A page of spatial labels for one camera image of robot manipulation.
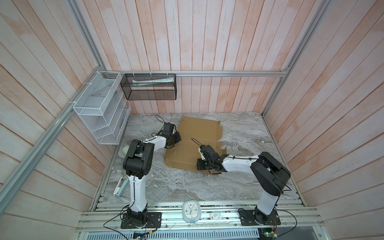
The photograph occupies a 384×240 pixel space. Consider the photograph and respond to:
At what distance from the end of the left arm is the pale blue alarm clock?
33 centimetres

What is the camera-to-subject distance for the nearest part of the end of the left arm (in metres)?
0.80

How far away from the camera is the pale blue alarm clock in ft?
2.40
